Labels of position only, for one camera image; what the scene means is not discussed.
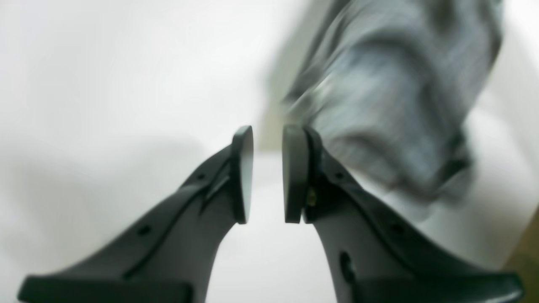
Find grey T-shirt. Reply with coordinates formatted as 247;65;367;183
260;0;504;207

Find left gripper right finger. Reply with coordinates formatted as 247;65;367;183
282;125;524;303

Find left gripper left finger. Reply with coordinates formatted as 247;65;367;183
18;126;253;303

